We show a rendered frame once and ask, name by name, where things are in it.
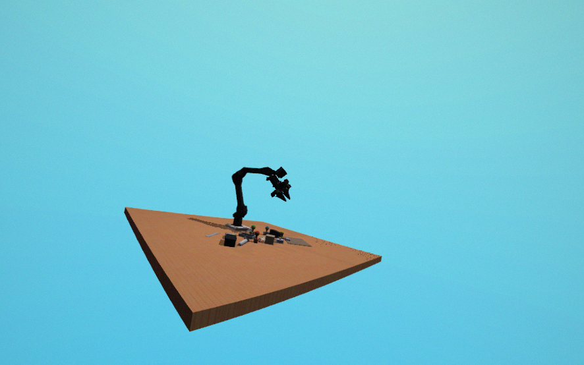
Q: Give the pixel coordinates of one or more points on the tan cube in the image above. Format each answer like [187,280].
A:
[269,239]

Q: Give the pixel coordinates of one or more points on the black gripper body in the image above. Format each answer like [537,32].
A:
[277,190]

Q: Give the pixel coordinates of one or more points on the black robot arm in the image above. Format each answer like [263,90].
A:
[237,178]

